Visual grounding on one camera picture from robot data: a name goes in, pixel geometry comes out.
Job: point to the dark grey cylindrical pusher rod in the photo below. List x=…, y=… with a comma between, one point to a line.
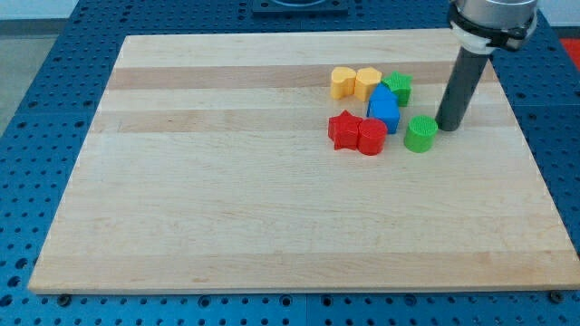
x=462, y=83

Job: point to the green cylinder block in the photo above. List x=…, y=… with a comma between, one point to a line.
x=420, y=133

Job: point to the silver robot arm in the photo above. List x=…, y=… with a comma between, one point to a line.
x=481, y=26

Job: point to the green star block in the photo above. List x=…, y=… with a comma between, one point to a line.
x=399, y=84

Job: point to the blue pentagon block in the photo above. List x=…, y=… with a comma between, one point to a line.
x=383, y=105

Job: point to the yellow hexagon block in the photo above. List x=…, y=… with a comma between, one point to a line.
x=366, y=80

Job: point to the red cylinder block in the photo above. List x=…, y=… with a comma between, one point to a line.
x=372, y=135

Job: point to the yellow heart block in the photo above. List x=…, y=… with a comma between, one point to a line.
x=342, y=82

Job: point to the red star block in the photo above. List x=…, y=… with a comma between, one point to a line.
x=343, y=130

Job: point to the light wooden board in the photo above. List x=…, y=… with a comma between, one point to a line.
x=208, y=169

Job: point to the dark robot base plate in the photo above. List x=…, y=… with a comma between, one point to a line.
x=268, y=7

